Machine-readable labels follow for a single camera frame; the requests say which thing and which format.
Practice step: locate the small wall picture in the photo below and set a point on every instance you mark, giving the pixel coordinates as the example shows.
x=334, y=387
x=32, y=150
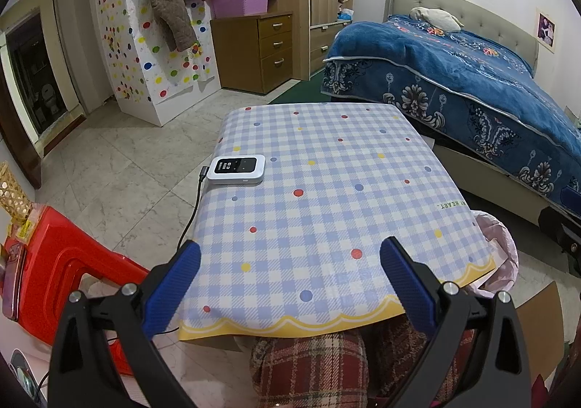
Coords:
x=546, y=29

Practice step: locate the white pillow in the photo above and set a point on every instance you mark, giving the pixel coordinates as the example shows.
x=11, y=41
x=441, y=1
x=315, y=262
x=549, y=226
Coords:
x=438, y=17

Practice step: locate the blue floral blanket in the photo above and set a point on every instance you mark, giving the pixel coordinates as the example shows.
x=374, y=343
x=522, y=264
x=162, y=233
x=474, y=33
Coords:
x=454, y=67

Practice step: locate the wooden drawer cabinet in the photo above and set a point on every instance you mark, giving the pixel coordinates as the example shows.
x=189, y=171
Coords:
x=277, y=44

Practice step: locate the blue checked tablecloth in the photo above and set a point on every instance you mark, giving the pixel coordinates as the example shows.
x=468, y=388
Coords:
x=317, y=208

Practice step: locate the gold woven basket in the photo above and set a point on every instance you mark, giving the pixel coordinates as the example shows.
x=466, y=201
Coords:
x=13, y=194

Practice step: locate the purple plastic basket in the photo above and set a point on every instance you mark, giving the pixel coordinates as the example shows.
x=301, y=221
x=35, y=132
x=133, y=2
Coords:
x=238, y=1

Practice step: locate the bin with pink bag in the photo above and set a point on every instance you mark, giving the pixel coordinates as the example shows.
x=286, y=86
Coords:
x=499, y=249

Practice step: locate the white polka dot cabinet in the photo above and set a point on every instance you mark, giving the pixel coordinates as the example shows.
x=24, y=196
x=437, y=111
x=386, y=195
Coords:
x=131, y=63

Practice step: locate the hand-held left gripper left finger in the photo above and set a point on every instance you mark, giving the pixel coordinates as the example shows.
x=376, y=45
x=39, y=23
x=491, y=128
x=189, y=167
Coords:
x=172, y=290

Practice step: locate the brown cardboard sheet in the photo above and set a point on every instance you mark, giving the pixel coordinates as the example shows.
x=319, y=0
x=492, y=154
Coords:
x=540, y=331

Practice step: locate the plaid pajama pants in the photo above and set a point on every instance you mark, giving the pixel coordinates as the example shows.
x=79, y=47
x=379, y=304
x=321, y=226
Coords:
x=308, y=371

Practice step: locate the green floor mat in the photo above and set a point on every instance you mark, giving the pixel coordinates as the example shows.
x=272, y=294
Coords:
x=299, y=92

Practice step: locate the red plastic stool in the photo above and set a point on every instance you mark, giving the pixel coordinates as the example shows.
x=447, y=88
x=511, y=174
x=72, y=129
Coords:
x=50, y=262

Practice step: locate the white pocket router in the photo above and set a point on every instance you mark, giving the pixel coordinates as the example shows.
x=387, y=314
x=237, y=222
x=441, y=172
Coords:
x=236, y=169

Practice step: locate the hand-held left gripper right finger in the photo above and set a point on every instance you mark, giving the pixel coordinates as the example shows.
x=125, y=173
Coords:
x=408, y=285

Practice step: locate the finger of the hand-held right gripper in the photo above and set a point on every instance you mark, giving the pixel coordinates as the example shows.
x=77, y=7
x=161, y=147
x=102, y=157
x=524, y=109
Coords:
x=560, y=231
x=572, y=199

